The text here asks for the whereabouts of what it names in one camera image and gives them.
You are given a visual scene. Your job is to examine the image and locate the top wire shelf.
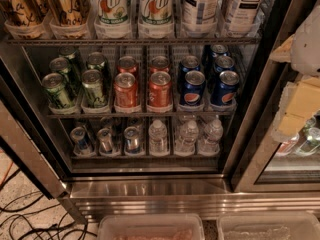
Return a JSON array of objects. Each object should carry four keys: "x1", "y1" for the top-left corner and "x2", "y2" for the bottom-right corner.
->
[{"x1": 5, "y1": 36, "x2": 261, "y2": 46}]

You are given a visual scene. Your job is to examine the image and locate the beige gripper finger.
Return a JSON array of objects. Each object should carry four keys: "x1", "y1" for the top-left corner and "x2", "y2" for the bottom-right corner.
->
[{"x1": 271, "y1": 76, "x2": 320, "y2": 142}]

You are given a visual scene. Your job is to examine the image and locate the front left orange can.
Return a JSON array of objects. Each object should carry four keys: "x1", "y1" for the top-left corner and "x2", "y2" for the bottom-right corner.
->
[{"x1": 114, "y1": 72, "x2": 138, "y2": 108}]

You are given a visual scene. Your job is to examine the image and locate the right fridge glass door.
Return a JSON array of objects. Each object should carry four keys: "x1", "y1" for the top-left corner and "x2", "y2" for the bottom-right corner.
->
[{"x1": 225, "y1": 0, "x2": 320, "y2": 193}]

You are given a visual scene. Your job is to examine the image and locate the open fridge door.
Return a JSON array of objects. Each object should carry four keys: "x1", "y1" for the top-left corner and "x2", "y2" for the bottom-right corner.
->
[{"x1": 0, "y1": 41, "x2": 87, "y2": 224}]

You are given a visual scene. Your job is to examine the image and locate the orange floor cable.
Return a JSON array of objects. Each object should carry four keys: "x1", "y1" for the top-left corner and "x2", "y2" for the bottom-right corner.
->
[{"x1": 0, "y1": 160, "x2": 15, "y2": 187}]

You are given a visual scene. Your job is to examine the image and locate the left LaCroix can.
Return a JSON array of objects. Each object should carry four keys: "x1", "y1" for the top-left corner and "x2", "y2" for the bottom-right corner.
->
[{"x1": 0, "y1": 0, "x2": 43, "y2": 27}]

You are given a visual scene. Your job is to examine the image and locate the slim blue can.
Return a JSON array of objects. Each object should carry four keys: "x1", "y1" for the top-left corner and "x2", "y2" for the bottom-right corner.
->
[
  {"x1": 97, "y1": 128, "x2": 114, "y2": 155},
  {"x1": 124, "y1": 126, "x2": 141, "y2": 154},
  {"x1": 70, "y1": 127, "x2": 94, "y2": 155}
]

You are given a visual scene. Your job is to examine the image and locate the back left orange can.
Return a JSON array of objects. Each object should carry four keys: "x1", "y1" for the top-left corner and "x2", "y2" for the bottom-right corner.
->
[{"x1": 117, "y1": 56, "x2": 139, "y2": 77}]

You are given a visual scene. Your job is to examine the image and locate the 7up can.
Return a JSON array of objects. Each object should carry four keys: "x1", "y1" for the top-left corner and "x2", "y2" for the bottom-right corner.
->
[
  {"x1": 140, "y1": 0, "x2": 173, "y2": 25},
  {"x1": 95, "y1": 0, "x2": 130, "y2": 25}
]

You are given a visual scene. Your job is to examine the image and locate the back right Pepsi can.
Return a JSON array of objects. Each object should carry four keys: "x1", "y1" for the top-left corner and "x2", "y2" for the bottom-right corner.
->
[{"x1": 202, "y1": 44, "x2": 229, "y2": 66}]

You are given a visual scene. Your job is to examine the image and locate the middle slim blue can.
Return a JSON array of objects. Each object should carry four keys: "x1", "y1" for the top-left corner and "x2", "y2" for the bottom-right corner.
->
[{"x1": 97, "y1": 128, "x2": 114, "y2": 155}]

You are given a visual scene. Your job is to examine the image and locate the pepsi can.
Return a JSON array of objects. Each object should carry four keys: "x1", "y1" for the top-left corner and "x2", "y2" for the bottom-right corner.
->
[
  {"x1": 210, "y1": 70, "x2": 239, "y2": 106},
  {"x1": 210, "y1": 55, "x2": 235, "y2": 79},
  {"x1": 178, "y1": 55, "x2": 200, "y2": 84},
  {"x1": 179, "y1": 70, "x2": 206, "y2": 106},
  {"x1": 202, "y1": 44, "x2": 229, "y2": 66}
]

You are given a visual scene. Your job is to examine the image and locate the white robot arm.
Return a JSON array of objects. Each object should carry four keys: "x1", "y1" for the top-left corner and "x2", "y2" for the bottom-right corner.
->
[{"x1": 269, "y1": 5, "x2": 320, "y2": 142}]

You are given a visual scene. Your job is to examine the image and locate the back right orange can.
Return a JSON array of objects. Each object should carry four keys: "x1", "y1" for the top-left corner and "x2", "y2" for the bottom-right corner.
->
[{"x1": 150, "y1": 56, "x2": 170, "y2": 73}]

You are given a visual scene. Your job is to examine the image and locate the right water bottle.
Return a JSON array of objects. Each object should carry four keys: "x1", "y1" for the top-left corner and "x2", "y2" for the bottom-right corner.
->
[{"x1": 198, "y1": 119, "x2": 223, "y2": 156}]

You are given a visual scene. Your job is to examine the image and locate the right clear plastic bin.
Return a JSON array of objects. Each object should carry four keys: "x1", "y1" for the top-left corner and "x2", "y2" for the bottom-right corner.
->
[{"x1": 217, "y1": 212, "x2": 320, "y2": 240}]

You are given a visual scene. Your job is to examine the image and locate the front right orange can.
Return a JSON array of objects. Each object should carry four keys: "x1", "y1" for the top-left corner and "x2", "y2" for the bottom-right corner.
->
[{"x1": 149, "y1": 71, "x2": 172, "y2": 107}]

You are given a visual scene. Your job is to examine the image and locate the wire shelf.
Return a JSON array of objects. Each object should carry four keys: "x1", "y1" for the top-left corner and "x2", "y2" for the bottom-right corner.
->
[
  {"x1": 47, "y1": 111, "x2": 234, "y2": 119},
  {"x1": 5, "y1": 36, "x2": 261, "y2": 46}
]

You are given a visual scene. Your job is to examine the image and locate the right 7up can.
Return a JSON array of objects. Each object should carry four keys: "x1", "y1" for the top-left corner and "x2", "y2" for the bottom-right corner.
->
[{"x1": 140, "y1": 0, "x2": 173, "y2": 25}]

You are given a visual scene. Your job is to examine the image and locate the water bottle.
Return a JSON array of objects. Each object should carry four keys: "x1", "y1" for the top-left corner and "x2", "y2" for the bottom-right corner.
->
[
  {"x1": 175, "y1": 120, "x2": 199, "y2": 156},
  {"x1": 148, "y1": 119, "x2": 168, "y2": 156},
  {"x1": 198, "y1": 119, "x2": 223, "y2": 156}
]

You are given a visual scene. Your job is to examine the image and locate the right slim blue can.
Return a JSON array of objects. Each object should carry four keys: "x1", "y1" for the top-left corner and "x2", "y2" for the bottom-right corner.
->
[{"x1": 124, "y1": 126, "x2": 141, "y2": 154}]

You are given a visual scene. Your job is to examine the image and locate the tea can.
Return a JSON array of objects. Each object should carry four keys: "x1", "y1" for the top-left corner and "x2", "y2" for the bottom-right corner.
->
[
  {"x1": 222, "y1": 0, "x2": 262, "y2": 25},
  {"x1": 182, "y1": 0, "x2": 218, "y2": 25}
]

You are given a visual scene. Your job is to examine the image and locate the middle water bottle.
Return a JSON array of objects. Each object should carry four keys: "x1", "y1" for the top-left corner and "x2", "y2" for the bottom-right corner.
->
[{"x1": 175, "y1": 120, "x2": 199, "y2": 156}]

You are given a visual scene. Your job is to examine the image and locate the black floor cables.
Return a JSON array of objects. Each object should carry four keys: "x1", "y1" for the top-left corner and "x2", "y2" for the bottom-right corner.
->
[{"x1": 0, "y1": 167, "x2": 98, "y2": 240}]

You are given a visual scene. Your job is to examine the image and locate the left 7up can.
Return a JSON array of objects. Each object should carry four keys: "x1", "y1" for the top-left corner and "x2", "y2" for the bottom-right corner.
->
[{"x1": 95, "y1": 0, "x2": 130, "y2": 25}]

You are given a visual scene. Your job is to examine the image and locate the left water bottle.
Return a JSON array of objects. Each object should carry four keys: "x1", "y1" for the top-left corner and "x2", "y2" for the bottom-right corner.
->
[{"x1": 148, "y1": 119, "x2": 168, "y2": 156}]

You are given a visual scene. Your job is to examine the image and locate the clear plastic bin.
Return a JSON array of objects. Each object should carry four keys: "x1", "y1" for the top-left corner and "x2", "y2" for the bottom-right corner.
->
[
  {"x1": 97, "y1": 214, "x2": 205, "y2": 240},
  {"x1": 217, "y1": 212, "x2": 320, "y2": 240}
]

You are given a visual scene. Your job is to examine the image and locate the orange can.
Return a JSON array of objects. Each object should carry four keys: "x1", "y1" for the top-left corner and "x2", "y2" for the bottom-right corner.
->
[
  {"x1": 114, "y1": 72, "x2": 138, "y2": 108},
  {"x1": 149, "y1": 71, "x2": 172, "y2": 107},
  {"x1": 117, "y1": 56, "x2": 139, "y2": 77},
  {"x1": 150, "y1": 56, "x2": 170, "y2": 73}
]

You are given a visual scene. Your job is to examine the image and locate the back left Pepsi can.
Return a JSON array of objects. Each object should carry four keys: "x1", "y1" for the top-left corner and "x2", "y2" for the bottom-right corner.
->
[{"x1": 178, "y1": 55, "x2": 200, "y2": 84}]

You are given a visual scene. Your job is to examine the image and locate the green can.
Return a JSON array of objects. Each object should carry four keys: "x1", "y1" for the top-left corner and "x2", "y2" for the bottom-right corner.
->
[
  {"x1": 42, "y1": 73, "x2": 75, "y2": 109},
  {"x1": 86, "y1": 52, "x2": 109, "y2": 77},
  {"x1": 58, "y1": 46, "x2": 82, "y2": 71},
  {"x1": 49, "y1": 57, "x2": 80, "y2": 96},
  {"x1": 82, "y1": 69, "x2": 107, "y2": 108}
]

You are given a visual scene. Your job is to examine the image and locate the left tea can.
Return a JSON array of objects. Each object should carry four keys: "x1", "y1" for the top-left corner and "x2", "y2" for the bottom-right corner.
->
[{"x1": 182, "y1": 0, "x2": 218, "y2": 25}]

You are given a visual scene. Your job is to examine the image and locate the left clear plastic bin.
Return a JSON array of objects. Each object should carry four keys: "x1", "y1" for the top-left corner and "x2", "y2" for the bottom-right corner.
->
[{"x1": 97, "y1": 214, "x2": 205, "y2": 240}]

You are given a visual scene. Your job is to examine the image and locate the front left Pepsi can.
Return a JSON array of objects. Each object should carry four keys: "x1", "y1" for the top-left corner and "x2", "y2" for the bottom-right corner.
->
[{"x1": 179, "y1": 70, "x2": 206, "y2": 106}]

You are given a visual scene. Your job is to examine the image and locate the right tea can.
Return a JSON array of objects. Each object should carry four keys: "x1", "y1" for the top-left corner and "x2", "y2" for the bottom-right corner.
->
[{"x1": 222, "y1": 0, "x2": 262, "y2": 25}]

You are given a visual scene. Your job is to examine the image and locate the lacroix can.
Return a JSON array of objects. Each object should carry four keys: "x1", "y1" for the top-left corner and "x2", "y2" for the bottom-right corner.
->
[
  {"x1": 47, "y1": 0, "x2": 90, "y2": 27},
  {"x1": 0, "y1": 0, "x2": 43, "y2": 27}
]

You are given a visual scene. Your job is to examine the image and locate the right LaCroix can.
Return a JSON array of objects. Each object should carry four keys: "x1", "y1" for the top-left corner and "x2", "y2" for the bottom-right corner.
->
[{"x1": 47, "y1": 0, "x2": 90, "y2": 27}]

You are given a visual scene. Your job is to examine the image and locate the middle wire shelf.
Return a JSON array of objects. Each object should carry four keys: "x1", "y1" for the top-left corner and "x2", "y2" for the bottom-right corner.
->
[{"x1": 47, "y1": 111, "x2": 234, "y2": 119}]

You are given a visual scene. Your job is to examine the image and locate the middle right Pepsi can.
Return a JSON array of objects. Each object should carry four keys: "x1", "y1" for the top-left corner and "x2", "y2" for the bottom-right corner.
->
[{"x1": 210, "y1": 55, "x2": 235, "y2": 79}]

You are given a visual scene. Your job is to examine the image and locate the front right Pepsi can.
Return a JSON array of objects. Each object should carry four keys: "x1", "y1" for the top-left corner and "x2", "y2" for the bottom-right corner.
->
[{"x1": 210, "y1": 70, "x2": 239, "y2": 106}]

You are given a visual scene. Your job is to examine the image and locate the left slim blue can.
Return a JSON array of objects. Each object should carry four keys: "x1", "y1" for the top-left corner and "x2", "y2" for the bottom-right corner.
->
[{"x1": 70, "y1": 127, "x2": 94, "y2": 155}]

